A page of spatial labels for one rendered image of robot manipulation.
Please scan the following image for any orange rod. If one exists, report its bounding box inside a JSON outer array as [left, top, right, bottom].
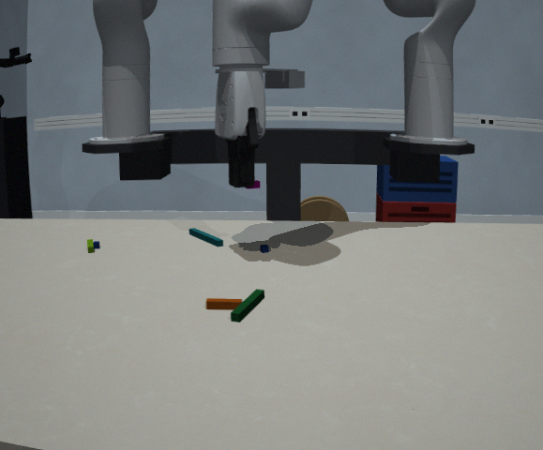
[[206, 298, 242, 310]]

